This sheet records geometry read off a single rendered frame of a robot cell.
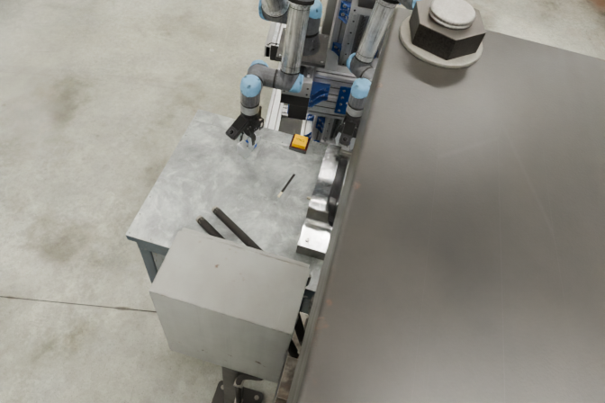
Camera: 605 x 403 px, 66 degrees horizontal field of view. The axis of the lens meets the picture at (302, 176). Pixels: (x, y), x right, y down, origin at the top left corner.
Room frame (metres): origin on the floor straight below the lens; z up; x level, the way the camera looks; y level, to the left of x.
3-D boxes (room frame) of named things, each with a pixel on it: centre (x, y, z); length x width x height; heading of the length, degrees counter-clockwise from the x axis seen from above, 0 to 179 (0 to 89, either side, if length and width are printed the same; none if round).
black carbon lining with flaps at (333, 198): (1.08, -0.20, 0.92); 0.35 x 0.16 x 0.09; 174
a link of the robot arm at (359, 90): (1.39, -0.16, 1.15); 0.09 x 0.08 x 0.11; 133
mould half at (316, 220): (1.07, -0.19, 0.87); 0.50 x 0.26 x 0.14; 174
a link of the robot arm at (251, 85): (1.29, 0.26, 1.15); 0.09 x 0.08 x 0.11; 179
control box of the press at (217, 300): (0.40, 0.10, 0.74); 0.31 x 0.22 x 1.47; 84
